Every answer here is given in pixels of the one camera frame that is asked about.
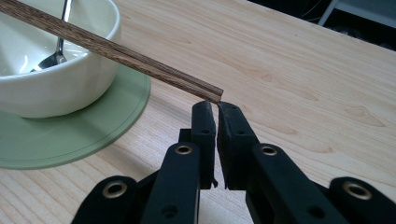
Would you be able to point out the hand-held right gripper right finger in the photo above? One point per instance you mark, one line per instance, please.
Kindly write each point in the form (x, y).
(236, 146)

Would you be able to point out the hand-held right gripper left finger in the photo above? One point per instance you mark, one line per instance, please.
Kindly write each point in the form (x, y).
(199, 149)

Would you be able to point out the round green coaster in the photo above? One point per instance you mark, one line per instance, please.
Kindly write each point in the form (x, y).
(93, 133)

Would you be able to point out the metal spoon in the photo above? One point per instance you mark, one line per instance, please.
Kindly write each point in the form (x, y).
(57, 56)

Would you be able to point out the cream ceramic bowl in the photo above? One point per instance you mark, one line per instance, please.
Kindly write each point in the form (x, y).
(62, 90)

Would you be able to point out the brown wooden chopstick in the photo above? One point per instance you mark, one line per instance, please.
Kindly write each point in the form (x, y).
(124, 50)
(125, 61)

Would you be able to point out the white metal stand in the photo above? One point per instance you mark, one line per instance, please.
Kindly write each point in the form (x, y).
(358, 11)

